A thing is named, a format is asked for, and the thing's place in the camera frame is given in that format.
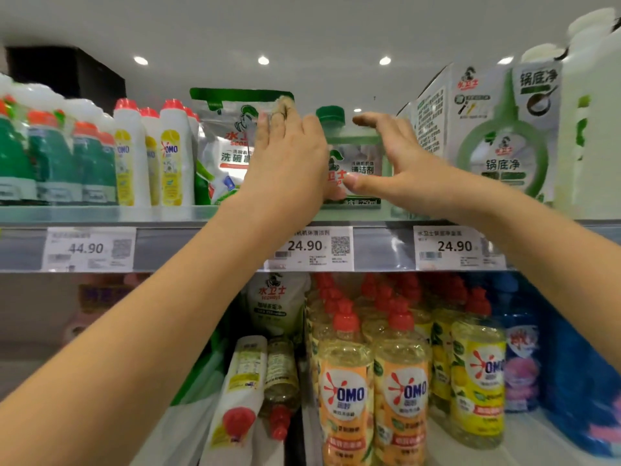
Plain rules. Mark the person's right hand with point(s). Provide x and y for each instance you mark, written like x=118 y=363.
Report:
x=412 y=174

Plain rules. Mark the person's left hand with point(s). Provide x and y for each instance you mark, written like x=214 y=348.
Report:
x=286 y=174

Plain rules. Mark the green cleaner box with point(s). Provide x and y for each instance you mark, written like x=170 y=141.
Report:
x=354 y=155

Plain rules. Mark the large green white cleaner pouch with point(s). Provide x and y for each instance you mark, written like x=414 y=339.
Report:
x=228 y=140
x=495 y=140

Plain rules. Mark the white green-print cleaner pouch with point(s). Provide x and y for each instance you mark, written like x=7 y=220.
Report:
x=277 y=301

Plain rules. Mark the slim white red-capped bottle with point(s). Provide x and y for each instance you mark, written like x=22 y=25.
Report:
x=238 y=393
x=281 y=383

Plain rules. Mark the green capped cleaner bottle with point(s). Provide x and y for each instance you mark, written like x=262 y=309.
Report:
x=199 y=373

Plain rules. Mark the row of yellow red-capped bottles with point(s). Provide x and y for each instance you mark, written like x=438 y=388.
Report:
x=403 y=403

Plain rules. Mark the pink twin spray bottle pack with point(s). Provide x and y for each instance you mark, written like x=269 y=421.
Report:
x=97 y=305

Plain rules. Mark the blue pump cleaner bottle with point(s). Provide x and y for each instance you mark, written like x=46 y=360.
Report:
x=582 y=393

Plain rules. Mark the person's left forearm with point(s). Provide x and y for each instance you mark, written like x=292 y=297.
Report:
x=126 y=364

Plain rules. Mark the person's right forearm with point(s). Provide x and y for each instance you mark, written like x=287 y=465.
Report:
x=553 y=267

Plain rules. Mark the white price tag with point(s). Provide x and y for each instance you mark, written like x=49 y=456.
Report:
x=456 y=247
x=315 y=249
x=87 y=249

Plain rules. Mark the round ceiling light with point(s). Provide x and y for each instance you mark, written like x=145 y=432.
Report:
x=385 y=61
x=263 y=61
x=141 y=61
x=505 y=61

